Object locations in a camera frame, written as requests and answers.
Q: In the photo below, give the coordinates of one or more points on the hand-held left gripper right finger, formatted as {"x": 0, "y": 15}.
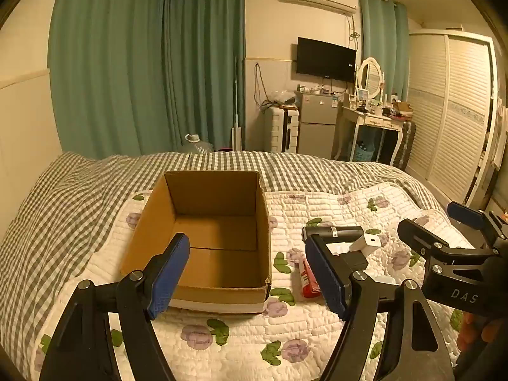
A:
{"x": 325, "y": 280}

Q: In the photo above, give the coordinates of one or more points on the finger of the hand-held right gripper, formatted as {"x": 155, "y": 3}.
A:
{"x": 416, "y": 238}
{"x": 466, "y": 214}

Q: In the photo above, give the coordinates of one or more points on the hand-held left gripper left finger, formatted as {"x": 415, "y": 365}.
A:
{"x": 168, "y": 276}

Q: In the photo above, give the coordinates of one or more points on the white charger adapter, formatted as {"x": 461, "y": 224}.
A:
{"x": 367, "y": 242}

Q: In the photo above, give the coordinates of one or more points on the black cylinder with label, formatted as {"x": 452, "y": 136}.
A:
{"x": 351, "y": 233}

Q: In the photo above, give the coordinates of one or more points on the brown cardboard box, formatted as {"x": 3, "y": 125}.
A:
{"x": 214, "y": 234}

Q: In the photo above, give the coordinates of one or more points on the person's right hand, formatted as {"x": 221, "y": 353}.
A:
{"x": 468, "y": 331}

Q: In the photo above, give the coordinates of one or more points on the red tube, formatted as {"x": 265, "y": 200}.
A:
{"x": 307, "y": 281}

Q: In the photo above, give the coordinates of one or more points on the dark suitcase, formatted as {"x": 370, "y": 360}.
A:
{"x": 405, "y": 145}

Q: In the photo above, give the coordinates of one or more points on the white hanging cloth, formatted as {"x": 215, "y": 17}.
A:
{"x": 501, "y": 127}

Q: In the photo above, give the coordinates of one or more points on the white louvred wardrobe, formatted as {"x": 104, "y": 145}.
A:
{"x": 452, "y": 119}

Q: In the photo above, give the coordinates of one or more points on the white floral quilt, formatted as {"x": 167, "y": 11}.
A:
{"x": 238, "y": 345}

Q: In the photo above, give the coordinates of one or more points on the blue basket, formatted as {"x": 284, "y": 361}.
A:
{"x": 363, "y": 151}

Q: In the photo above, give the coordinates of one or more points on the grey gingham blanket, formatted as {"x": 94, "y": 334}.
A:
{"x": 79, "y": 206}

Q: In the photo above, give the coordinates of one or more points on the small open cardboard box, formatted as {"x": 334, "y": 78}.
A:
{"x": 403, "y": 107}

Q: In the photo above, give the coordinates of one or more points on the white dressing table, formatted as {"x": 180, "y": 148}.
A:
{"x": 371, "y": 121}

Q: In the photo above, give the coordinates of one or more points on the clear water jug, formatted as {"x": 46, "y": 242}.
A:
{"x": 196, "y": 145}

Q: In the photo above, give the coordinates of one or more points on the silver small fridge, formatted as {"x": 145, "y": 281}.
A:
{"x": 317, "y": 127}

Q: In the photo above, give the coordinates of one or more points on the white flat mop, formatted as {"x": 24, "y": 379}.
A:
{"x": 237, "y": 135}

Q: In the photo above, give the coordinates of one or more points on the white ribbed suitcase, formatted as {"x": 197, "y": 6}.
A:
{"x": 280, "y": 129}

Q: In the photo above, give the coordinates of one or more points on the oval white-framed mirror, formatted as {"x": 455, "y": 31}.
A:
{"x": 369, "y": 77}

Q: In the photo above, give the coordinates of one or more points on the green curtain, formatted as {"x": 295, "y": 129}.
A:
{"x": 206, "y": 67}
{"x": 391, "y": 47}
{"x": 107, "y": 67}

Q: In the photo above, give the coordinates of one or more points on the clear plastic bag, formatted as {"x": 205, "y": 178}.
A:
{"x": 282, "y": 97}

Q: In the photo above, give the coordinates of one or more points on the black wall television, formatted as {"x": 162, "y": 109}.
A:
{"x": 325, "y": 59}

